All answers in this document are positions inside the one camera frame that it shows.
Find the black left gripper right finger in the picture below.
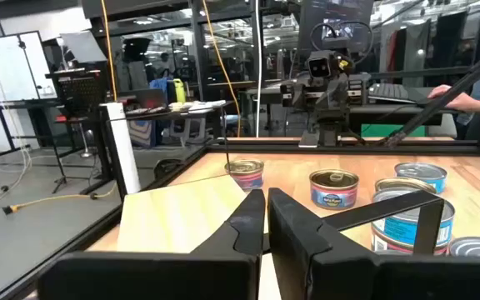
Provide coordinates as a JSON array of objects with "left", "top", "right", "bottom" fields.
[{"left": 267, "top": 187, "right": 480, "bottom": 300}]

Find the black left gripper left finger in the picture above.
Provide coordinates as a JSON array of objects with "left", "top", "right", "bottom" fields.
[{"left": 37, "top": 188, "right": 267, "bottom": 300}]

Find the blue pink label tuna can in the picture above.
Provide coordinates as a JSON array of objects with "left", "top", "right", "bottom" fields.
[
  {"left": 224, "top": 158, "right": 265, "bottom": 192},
  {"left": 374, "top": 176, "right": 438, "bottom": 196},
  {"left": 308, "top": 168, "right": 360, "bottom": 211}
]

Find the red label tuna can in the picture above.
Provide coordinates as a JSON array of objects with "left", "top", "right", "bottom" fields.
[{"left": 371, "top": 231, "right": 449, "bottom": 256}]

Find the teal label tuna can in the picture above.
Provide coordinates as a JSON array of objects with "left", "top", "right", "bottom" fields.
[
  {"left": 393, "top": 162, "right": 448, "bottom": 195},
  {"left": 447, "top": 236, "right": 480, "bottom": 258},
  {"left": 370, "top": 187, "right": 457, "bottom": 248}
]

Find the person's forearm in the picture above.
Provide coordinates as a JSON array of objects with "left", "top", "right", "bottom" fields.
[{"left": 447, "top": 92, "right": 480, "bottom": 114}]

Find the black keyboard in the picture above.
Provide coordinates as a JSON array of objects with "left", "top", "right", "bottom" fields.
[{"left": 367, "top": 82, "right": 433, "bottom": 105}]

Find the green box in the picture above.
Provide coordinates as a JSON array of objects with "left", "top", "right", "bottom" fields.
[{"left": 360, "top": 123, "right": 428, "bottom": 138}]

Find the black monitor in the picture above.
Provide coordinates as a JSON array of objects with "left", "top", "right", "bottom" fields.
[{"left": 297, "top": 0, "right": 375, "bottom": 58}]

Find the person's hand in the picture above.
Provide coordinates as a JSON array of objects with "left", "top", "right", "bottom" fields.
[{"left": 427, "top": 83, "right": 458, "bottom": 103}]

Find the green bottle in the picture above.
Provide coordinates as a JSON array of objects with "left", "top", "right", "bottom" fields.
[{"left": 172, "top": 77, "right": 188, "bottom": 104}]

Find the person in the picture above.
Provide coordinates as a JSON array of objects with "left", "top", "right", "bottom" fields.
[{"left": 456, "top": 39, "right": 480, "bottom": 141}]

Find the cluttered black desk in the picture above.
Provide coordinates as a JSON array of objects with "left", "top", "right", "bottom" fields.
[{"left": 54, "top": 99, "right": 228, "bottom": 147}]

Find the blue bag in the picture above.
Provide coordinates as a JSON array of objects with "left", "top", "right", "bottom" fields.
[{"left": 148, "top": 77, "right": 174, "bottom": 103}]

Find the dark laptop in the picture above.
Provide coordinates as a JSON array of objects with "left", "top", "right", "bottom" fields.
[{"left": 134, "top": 87, "right": 169, "bottom": 110}]

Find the black perforated stand on tripod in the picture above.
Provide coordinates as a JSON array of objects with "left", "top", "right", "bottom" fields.
[{"left": 44, "top": 67, "right": 108, "bottom": 195}]

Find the grey softbox panel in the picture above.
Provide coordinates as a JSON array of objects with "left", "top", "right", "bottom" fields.
[{"left": 58, "top": 30, "right": 108, "bottom": 64}]

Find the whiteboard on black stand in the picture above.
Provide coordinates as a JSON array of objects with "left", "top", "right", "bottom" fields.
[{"left": 0, "top": 30, "right": 57, "bottom": 158}]

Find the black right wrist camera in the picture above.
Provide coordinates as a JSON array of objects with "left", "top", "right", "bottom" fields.
[{"left": 307, "top": 50, "right": 341, "bottom": 80}]

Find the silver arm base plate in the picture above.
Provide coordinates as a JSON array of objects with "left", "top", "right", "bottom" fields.
[{"left": 297, "top": 131, "right": 320, "bottom": 149}]

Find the white hanging cable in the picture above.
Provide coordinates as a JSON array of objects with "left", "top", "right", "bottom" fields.
[{"left": 253, "top": 0, "right": 265, "bottom": 138}]

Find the black aluminium table frame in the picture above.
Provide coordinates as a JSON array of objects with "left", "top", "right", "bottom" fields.
[{"left": 0, "top": 0, "right": 480, "bottom": 300}]

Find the yellow hanging cable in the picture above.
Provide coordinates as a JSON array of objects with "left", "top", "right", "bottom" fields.
[
  {"left": 201, "top": 0, "right": 242, "bottom": 138},
  {"left": 99, "top": 0, "right": 119, "bottom": 103}
]

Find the yellow floor cable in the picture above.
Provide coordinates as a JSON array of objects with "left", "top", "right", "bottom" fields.
[{"left": 1, "top": 182, "right": 118, "bottom": 217}]

